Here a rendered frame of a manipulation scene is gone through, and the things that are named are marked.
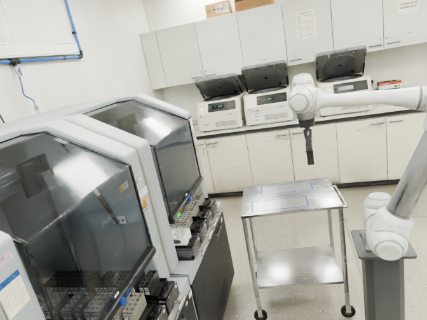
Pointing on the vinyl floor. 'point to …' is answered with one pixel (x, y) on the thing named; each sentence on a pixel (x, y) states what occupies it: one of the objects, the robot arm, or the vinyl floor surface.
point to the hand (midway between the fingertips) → (310, 157)
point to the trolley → (348, 310)
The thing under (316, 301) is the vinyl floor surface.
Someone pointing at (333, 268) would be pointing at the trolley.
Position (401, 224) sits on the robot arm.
